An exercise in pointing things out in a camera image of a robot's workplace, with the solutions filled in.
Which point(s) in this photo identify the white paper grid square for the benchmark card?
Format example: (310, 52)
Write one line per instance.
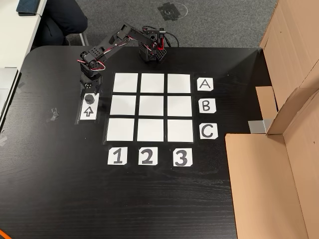
(180, 131)
(123, 105)
(180, 106)
(150, 130)
(152, 83)
(179, 83)
(151, 105)
(120, 129)
(125, 82)

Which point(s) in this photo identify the number 1 paper sheet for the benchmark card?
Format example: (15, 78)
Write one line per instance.
(111, 150)

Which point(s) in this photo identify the white desk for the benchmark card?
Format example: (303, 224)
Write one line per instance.
(12, 37)

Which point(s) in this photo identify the number 2 paper sheet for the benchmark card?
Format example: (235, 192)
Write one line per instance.
(141, 161)

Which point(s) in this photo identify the arrow paper sheet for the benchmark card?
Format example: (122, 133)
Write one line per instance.
(88, 112)

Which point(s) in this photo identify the number 3 paper sheet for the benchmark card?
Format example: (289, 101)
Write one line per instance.
(176, 152)

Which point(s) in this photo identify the dark blue notebook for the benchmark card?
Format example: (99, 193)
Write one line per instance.
(27, 6)

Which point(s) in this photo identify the grey metal chair leg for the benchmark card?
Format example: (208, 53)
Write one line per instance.
(84, 38)

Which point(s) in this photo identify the letter C paper sheet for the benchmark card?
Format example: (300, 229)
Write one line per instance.
(214, 125)

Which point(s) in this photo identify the crumpled clear tape piece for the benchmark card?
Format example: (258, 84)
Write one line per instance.
(52, 115)

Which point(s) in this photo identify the person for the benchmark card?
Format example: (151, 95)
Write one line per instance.
(62, 17)

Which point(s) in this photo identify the grey tape strip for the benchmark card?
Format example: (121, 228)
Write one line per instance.
(258, 126)

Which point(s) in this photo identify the black round token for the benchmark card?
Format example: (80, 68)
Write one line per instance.
(89, 99)

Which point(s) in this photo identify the letter A paper sheet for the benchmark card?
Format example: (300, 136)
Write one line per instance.
(209, 80)

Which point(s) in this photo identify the large brown cardboard box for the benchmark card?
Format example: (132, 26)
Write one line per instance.
(261, 186)

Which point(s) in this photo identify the flat clear tape piece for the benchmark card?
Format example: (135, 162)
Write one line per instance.
(21, 86)
(2, 141)

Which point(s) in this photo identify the black floor tape patch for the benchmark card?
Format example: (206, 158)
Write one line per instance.
(170, 11)

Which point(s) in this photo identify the letter B paper sheet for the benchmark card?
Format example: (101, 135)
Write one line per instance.
(212, 102)

